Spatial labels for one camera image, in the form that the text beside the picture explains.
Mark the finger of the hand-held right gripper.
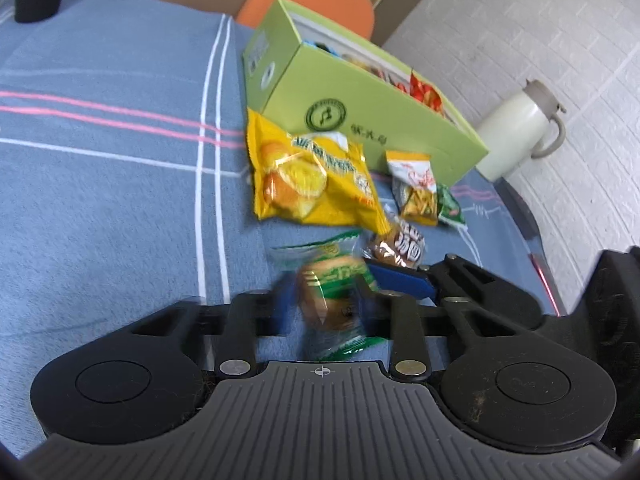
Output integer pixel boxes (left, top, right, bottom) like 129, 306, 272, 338
365, 254, 547, 318

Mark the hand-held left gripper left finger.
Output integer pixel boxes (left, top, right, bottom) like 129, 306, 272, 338
131, 272, 297, 379

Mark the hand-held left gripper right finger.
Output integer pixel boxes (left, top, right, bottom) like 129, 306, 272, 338
357, 285, 542, 384

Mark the green striped cake packet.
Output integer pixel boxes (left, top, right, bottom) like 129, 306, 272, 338
271, 229, 392, 362

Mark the light green cardboard box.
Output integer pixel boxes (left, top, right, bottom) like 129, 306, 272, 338
243, 0, 490, 184

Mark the red orange bean snack packet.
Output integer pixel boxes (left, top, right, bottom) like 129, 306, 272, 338
409, 72, 444, 112

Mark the brown snack in clear wrapper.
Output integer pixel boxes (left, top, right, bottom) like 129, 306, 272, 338
364, 216, 429, 269

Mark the small green snack packet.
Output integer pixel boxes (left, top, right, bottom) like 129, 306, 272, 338
437, 184, 469, 230

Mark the small orange white snack packet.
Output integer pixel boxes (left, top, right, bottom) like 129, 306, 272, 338
385, 151, 441, 227

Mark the yellow cake snack packet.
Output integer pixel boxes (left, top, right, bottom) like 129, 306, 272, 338
246, 107, 392, 229

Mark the white thermos jug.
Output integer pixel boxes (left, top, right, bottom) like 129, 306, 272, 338
474, 78, 569, 183

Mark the blue plaid tablecloth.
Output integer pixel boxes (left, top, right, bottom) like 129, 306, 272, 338
0, 0, 532, 461

